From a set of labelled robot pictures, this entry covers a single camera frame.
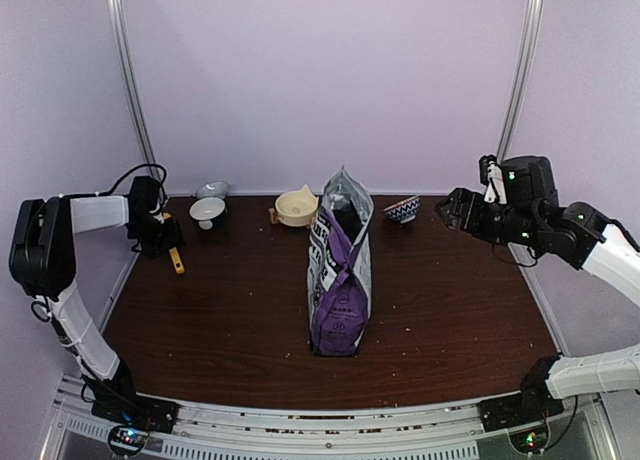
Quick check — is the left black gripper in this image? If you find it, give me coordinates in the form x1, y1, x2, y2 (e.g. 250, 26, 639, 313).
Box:
127, 215, 186, 260

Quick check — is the purple pet food bag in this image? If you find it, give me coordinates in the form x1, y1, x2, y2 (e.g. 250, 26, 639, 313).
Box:
307, 168, 375, 357

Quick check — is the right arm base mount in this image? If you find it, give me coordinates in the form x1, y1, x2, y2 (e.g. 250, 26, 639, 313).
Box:
478, 355, 564, 432

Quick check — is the light blue striped bowl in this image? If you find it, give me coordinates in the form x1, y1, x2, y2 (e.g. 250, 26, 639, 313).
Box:
195, 181, 230, 200

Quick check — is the yellow plastic scoop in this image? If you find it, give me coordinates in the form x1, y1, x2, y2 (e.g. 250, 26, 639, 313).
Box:
163, 213, 185, 275

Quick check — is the aluminium frame post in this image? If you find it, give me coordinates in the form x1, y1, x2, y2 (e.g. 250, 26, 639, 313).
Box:
491, 0, 544, 162
106, 0, 167, 200

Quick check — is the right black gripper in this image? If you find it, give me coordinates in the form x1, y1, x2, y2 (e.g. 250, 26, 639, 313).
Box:
435, 187, 541, 249

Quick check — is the cream cat-ear pet bowl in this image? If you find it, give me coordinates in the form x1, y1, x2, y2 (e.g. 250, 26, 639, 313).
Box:
275, 185, 319, 227

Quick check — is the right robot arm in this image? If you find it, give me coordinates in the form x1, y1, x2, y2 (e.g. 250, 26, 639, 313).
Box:
435, 155, 639, 422

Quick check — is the navy white-dotted bowl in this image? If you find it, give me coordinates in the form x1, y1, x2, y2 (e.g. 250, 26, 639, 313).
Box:
189, 197, 227, 231

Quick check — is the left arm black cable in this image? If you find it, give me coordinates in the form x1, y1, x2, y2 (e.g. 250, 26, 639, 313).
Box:
109, 163, 169, 216

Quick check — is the left aluminium frame post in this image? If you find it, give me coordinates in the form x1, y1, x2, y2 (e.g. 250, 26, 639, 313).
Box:
106, 0, 167, 200

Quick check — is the right aluminium frame post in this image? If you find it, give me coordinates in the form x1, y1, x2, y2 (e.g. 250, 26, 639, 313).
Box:
491, 0, 544, 162

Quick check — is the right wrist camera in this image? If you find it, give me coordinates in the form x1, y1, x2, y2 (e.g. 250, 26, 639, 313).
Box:
479, 155, 507, 205

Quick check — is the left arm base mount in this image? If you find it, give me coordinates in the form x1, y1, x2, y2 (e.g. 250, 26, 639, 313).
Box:
83, 361, 179, 434

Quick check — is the blue zigzag patterned bowl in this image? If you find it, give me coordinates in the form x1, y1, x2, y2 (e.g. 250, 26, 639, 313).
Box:
383, 195, 421, 224

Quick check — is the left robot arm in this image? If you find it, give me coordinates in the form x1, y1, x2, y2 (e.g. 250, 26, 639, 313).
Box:
8, 176, 182, 381

